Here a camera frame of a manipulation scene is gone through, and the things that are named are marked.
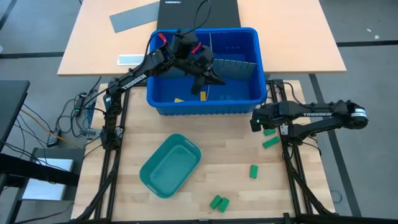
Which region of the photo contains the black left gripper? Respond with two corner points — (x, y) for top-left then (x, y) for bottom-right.
(169, 32), (226, 86)

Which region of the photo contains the large blue plastic bin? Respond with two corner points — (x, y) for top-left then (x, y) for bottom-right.
(146, 27), (268, 116)

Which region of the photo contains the short grey slotted divider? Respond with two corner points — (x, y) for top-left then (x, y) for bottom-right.
(206, 32), (215, 101)

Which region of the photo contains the teal plastic basket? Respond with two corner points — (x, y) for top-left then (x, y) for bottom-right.
(139, 133), (202, 199)

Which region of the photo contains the long green block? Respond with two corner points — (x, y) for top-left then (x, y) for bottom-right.
(262, 136), (281, 149)

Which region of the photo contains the black closed laptop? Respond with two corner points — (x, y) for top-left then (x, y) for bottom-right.
(157, 0), (242, 30)

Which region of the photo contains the white-edged grey phone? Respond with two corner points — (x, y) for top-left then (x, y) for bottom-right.
(116, 54), (146, 67)

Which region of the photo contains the flat grey sheet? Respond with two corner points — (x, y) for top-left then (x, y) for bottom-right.
(109, 1), (161, 34)

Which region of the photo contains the black power strip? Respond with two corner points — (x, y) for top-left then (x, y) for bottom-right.
(74, 91), (88, 118)

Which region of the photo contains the black power adapter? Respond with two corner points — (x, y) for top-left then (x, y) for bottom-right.
(46, 132), (62, 148)

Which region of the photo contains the black horizontal bar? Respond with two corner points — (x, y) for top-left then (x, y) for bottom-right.
(0, 152), (80, 187)

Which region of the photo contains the white flat box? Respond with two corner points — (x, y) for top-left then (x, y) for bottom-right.
(21, 157), (75, 202)

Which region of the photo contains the black side desk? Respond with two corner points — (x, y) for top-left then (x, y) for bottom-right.
(0, 80), (31, 144)

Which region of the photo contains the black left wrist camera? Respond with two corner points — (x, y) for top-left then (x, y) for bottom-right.
(190, 76), (206, 96)

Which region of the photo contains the black right camera cable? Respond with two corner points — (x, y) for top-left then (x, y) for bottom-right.
(279, 81), (304, 105)

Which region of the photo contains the black camera cable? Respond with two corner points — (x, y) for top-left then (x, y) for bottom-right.
(146, 0), (212, 54)
(279, 81), (304, 105)

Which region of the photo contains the black left camera cable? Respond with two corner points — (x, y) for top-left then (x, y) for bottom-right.
(146, 0), (212, 54)

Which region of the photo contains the black cable hose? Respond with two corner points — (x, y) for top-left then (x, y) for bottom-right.
(73, 149), (121, 223)
(292, 172), (335, 218)

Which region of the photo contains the blue ring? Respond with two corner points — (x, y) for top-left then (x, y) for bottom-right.
(330, 189), (343, 205)

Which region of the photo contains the blue coiled cable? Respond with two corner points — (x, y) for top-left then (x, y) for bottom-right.
(84, 101), (96, 127)

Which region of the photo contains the orange floor cable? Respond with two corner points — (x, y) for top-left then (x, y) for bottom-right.
(20, 108), (81, 149)

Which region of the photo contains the black floor cable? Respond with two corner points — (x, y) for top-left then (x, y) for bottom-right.
(55, 98), (81, 138)
(21, 103), (53, 133)

